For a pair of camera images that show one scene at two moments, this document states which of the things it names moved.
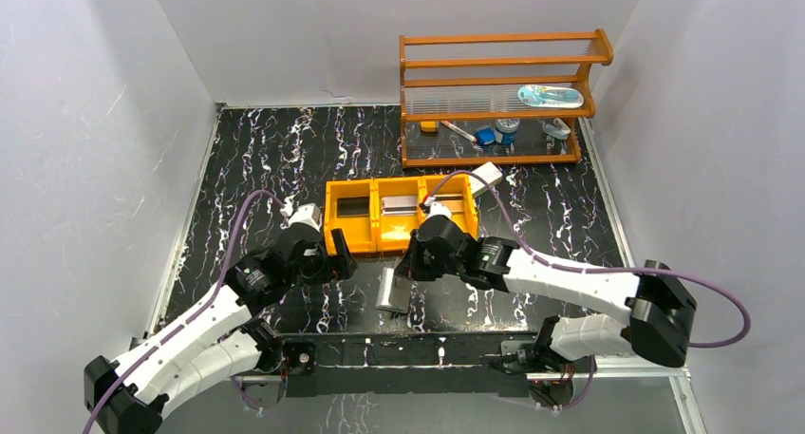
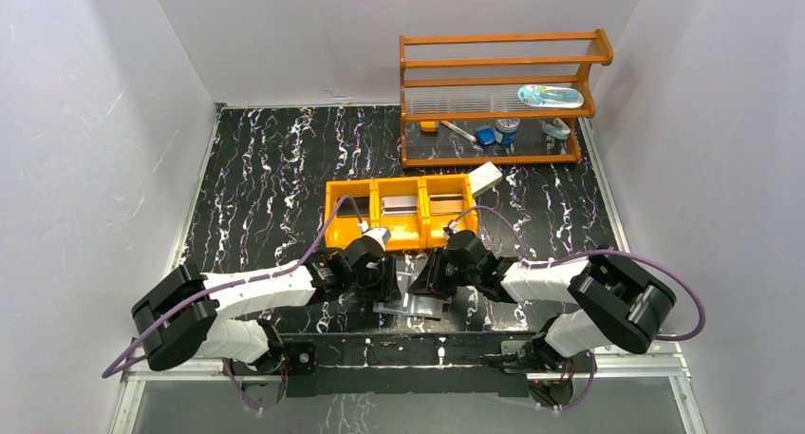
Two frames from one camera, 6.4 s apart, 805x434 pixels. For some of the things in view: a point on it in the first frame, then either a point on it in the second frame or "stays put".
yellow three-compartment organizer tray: [383, 214] stays put
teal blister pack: [548, 96] stays put
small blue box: [485, 136] stays put
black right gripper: [414, 265] -> [434, 279]
